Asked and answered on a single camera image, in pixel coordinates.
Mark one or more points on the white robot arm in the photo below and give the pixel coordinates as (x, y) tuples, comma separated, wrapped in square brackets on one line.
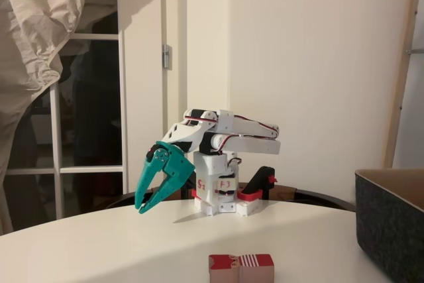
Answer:
[(245, 145)]

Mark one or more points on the white glazed door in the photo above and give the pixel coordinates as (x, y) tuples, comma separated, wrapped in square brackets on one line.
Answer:
[(122, 97)]

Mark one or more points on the beige crumpled curtain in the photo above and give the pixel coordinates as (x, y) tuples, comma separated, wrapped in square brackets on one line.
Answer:
[(26, 31)]

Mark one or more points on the red wooden block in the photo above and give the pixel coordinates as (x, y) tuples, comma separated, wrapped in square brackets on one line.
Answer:
[(232, 269)]

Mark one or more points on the dark grey felt bin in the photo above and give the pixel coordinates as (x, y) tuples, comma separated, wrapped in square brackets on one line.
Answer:
[(387, 230)]

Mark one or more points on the teal gripper black servo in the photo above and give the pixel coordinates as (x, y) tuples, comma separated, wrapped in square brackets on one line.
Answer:
[(175, 166)]

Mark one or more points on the metal door hinge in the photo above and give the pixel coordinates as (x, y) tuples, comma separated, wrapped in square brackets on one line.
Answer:
[(166, 57)]

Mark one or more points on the metal rod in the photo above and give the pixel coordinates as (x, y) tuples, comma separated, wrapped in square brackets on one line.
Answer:
[(417, 51)]

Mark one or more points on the light wooden shelf frame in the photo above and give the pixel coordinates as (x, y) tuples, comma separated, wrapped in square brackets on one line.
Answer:
[(403, 64)]

